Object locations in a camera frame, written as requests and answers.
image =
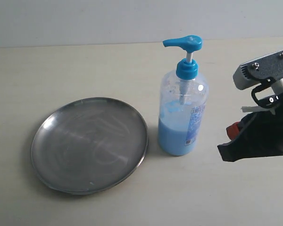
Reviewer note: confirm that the blue soap pump bottle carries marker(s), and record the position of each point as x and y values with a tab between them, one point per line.
183	96

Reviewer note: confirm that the round stainless steel plate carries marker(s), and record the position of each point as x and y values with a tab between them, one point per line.
89	146

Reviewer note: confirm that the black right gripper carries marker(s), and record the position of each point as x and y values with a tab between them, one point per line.
262	134

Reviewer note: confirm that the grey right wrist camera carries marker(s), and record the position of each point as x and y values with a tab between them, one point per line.
263	72

